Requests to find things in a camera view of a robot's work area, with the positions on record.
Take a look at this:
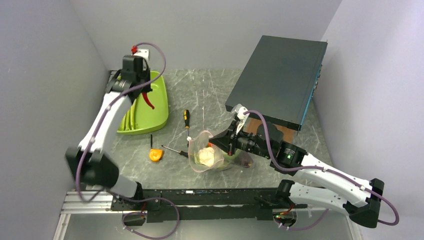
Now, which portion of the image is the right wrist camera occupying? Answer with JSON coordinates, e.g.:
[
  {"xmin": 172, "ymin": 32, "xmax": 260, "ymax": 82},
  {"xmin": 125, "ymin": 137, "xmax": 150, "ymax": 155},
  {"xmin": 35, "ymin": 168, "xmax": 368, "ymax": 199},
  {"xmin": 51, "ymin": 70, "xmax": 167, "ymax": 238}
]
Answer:
[{"xmin": 231, "ymin": 103, "xmax": 249, "ymax": 134}]

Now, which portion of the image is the orange tape measure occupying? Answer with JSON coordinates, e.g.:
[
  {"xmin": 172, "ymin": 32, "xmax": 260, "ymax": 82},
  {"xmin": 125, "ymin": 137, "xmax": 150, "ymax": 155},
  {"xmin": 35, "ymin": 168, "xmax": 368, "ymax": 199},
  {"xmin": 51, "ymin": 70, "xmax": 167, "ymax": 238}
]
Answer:
[{"xmin": 148, "ymin": 148, "xmax": 164, "ymax": 163}]

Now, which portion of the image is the red chili pepper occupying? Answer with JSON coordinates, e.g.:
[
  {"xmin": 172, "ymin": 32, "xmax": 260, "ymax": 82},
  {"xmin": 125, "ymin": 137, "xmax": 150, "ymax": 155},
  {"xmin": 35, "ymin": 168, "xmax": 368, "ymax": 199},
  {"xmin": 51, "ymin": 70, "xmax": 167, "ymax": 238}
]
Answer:
[{"xmin": 142, "ymin": 92, "xmax": 155, "ymax": 110}]

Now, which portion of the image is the black yellow screwdriver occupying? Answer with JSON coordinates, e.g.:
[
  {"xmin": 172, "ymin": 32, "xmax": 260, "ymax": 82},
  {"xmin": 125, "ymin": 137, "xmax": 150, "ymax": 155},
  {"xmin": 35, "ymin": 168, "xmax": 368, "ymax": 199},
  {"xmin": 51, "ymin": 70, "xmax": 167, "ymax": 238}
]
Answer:
[
  {"xmin": 161, "ymin": 145, "xmax": 189, "ymax": 158},
  {"xmin": 183, "ymin": 109, "xmax": 190, "ymax": 141}
]

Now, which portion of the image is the dark grey box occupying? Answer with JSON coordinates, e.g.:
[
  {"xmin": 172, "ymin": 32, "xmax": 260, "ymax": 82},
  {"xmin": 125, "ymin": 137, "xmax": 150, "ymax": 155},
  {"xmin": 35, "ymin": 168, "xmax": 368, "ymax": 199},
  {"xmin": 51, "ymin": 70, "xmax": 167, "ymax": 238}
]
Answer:
[{"xmin": 224, "ymin": 35, "xmax": 328, "ymax": 131}]

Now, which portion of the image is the clear zip top bag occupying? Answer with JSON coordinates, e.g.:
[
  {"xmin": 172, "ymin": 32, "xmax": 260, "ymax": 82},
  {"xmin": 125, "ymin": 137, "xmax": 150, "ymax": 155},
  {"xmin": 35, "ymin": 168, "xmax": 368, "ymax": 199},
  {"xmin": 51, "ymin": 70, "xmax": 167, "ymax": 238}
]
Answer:
[{"xmin": 188, "ymin": 130, "xmax": 243, "ymax": 173}]

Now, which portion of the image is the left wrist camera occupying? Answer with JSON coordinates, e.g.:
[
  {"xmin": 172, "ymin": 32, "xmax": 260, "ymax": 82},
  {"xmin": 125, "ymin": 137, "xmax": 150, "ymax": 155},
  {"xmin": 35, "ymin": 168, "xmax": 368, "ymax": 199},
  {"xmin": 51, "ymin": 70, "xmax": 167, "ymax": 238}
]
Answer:
[{"xmin": 131, "ymin": 45, "xmax": 150, "ymax": 62}]

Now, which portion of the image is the aluminium frame rail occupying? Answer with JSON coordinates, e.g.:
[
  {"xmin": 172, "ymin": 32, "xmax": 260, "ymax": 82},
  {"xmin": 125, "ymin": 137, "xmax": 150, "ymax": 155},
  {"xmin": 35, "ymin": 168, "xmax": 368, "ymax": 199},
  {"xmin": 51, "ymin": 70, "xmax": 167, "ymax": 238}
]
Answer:
[{"xmin": 53, "ymin": 191, "xmax": 113, "ymax": 240}]

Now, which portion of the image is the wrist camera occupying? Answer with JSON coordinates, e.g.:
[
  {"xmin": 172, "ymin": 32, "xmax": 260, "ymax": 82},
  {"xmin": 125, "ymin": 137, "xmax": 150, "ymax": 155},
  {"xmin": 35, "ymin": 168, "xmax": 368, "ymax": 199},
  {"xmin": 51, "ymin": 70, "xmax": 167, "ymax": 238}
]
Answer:
[
  {"xmin": 231, "ymin": 103, "xmax": 249, "ymax": 134},
  {"xmin": 131, "ymin": 45, "xmax": 150, "ymax": 62}
]

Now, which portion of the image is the green plastic tray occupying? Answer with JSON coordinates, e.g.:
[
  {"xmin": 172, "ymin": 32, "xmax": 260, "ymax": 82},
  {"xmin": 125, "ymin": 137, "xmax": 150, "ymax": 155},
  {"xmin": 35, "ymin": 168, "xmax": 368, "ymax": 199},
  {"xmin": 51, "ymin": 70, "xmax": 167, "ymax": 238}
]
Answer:
[{"xmin": 117, "ymin": 76, "xmax": 169, "ymax": 135}]

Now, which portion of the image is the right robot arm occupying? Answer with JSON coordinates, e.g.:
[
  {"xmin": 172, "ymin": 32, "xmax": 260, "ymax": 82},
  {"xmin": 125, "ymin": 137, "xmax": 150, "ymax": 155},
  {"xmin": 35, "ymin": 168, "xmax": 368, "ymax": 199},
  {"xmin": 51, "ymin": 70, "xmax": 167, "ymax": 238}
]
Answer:
[{"xmin": 209, "ymin": 120, "xmax": 385, "ymax": 229}]

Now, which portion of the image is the dark red onion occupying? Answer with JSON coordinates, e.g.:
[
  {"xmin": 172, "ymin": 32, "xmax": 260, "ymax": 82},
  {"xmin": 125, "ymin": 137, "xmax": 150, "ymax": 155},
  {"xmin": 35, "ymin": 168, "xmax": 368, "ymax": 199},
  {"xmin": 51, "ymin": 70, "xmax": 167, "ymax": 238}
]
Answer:
[{"xmin": 235, "ymin": 152, "xmax": 254, "ymax": 168}]

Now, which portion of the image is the white cauliflower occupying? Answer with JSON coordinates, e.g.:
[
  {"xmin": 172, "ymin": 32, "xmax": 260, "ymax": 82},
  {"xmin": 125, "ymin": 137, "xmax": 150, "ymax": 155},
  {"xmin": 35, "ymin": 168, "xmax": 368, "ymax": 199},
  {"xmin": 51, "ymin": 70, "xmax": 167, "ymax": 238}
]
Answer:
[{"xmin": 197, "ymin": 147, "xmax": 215, "ymax": 167}]

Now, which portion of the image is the wooden block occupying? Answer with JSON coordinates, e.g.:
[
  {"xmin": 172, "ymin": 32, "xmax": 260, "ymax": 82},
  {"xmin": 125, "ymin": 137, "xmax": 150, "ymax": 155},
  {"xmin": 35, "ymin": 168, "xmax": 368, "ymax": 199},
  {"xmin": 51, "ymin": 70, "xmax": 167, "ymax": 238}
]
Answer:
[{"xmin": 243, "ymin": 118, "xmax": 297, "ymax": 143}]

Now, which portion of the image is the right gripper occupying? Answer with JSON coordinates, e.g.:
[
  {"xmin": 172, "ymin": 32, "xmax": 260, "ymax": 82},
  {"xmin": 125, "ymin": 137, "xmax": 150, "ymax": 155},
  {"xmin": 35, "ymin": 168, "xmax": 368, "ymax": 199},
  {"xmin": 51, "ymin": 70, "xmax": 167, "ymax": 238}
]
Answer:
[{"xmin": 209, "ymin": 120, "xmax": 272, "ymax": 159}]

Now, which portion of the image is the celery stalk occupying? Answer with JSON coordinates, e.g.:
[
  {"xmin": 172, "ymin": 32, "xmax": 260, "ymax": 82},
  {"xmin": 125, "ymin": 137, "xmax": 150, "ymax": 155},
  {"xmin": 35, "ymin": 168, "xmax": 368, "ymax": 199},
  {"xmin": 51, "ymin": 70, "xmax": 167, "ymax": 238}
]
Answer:
[{"xmin": 118, "ymin": 100, "xmax": 137, "ymax": 132}]

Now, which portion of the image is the green cabbage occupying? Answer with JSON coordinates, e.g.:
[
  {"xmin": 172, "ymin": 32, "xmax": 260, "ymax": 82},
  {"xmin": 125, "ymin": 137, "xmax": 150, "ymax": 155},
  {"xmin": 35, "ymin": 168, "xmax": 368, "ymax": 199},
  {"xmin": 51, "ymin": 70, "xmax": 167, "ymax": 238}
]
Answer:
[{"xmin": 222, "ymin": 149, "xmax": 241, "ymax": 164}]

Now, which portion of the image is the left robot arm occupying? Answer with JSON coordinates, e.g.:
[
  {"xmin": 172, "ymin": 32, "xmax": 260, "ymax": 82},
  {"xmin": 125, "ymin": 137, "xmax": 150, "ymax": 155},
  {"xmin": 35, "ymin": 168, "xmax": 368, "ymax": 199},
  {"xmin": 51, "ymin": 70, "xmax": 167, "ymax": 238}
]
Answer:
[{"xmin": 65, "ymin": 55, "xmax": 152, "ymax": 210}]

